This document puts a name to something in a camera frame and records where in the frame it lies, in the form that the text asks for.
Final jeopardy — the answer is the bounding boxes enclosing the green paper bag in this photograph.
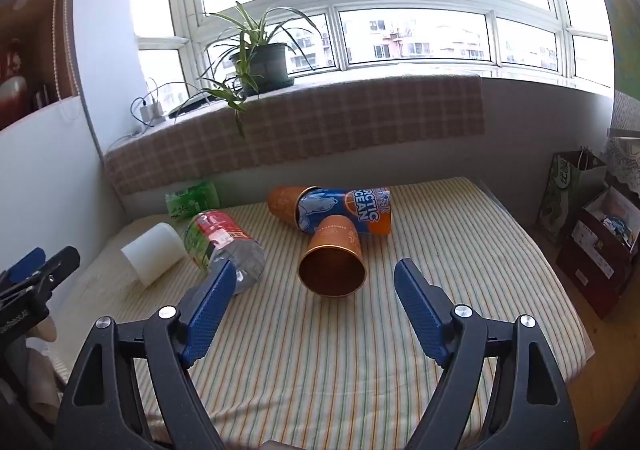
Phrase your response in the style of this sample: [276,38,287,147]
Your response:
[537,147,609,246]

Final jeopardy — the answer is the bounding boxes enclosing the dark red cardboard box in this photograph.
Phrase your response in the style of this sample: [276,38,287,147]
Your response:
[555,185,640,321]

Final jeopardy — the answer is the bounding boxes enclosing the blue and orange can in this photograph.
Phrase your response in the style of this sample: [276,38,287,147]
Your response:
[295,186,394,237]

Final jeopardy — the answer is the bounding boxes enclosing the white power adapter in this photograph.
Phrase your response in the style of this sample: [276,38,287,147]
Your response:
[140,100,164,127]

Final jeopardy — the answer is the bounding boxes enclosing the plaid window seat cushion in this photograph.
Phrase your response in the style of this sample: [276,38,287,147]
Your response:
[104,72,487,199]

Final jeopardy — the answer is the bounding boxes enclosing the green tissue packet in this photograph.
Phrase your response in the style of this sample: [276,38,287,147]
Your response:
[165,180,221,222]

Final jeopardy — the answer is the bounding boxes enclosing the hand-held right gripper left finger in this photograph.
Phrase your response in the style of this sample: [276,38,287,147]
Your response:
[59,260,237,450]

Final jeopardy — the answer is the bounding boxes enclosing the white lace cloth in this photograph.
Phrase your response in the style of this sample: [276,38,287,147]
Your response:
[602,90,640,191]

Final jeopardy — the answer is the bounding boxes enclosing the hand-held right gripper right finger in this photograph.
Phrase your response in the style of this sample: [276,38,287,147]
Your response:
[393,258,581,450]

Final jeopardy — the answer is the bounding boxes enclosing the clear plastic bottle red label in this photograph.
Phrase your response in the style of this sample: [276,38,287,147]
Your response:
[182,210,267,296]

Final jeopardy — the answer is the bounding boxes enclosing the striped mattress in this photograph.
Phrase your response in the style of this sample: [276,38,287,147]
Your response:
[50,176,596,450]

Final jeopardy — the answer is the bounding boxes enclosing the white paper roll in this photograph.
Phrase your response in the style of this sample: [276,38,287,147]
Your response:
[120,222,189,288]

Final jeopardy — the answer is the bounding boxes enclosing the wooden shelf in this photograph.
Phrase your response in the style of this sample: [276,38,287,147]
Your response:
[0,0,84,131]

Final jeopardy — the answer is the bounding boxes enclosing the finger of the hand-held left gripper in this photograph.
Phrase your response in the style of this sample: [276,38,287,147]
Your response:
[0,245,81,315]
[0,247,47,287]

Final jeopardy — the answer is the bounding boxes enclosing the potted spider plant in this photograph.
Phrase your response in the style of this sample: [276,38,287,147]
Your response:
[170,1,326,139]

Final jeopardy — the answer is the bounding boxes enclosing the orange cup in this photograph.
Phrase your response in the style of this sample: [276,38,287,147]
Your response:
[266,185,321,222]
[298,215,367,298]

